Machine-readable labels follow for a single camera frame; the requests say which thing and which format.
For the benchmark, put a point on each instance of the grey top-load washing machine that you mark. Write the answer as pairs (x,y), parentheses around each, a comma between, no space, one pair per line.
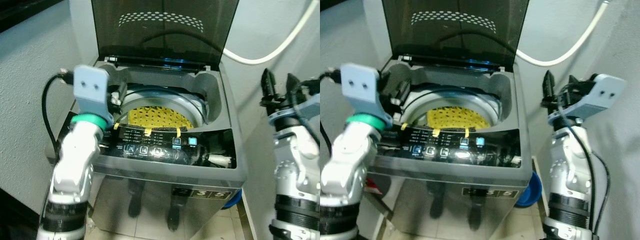
(165,172)
(450,175)

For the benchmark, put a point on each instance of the red object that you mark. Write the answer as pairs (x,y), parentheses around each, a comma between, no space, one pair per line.
(372,185)

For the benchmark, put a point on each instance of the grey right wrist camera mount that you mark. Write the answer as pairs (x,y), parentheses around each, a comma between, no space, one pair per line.
(600,95)
(311,106)

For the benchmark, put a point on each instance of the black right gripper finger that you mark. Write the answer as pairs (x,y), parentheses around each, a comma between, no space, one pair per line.
(292,82)
(549,85)
(575,81)
(269,84)

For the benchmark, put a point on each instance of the blue plastic basin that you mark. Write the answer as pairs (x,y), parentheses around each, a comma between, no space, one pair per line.
(529,190)
(233,199)

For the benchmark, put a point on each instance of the yellow patterned cloth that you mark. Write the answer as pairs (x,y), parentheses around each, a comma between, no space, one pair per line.
(457,119)
(157,117)

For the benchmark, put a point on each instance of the dark tinted washer lid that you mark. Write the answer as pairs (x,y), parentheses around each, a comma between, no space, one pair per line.
(165,42)
(455,42)

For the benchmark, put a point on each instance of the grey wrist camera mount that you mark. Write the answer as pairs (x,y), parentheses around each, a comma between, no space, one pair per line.
(92,90)
(311,106)
(600,95)
(362,90)

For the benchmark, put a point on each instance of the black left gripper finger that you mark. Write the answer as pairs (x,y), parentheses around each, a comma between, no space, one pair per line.
(404,92)
(122,92)

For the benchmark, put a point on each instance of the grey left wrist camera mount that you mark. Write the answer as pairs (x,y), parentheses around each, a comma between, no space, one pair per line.
(92,90)
(362,90)

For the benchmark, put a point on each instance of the steel washer drum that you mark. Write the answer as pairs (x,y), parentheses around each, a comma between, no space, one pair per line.
(197,107)
(492,107)

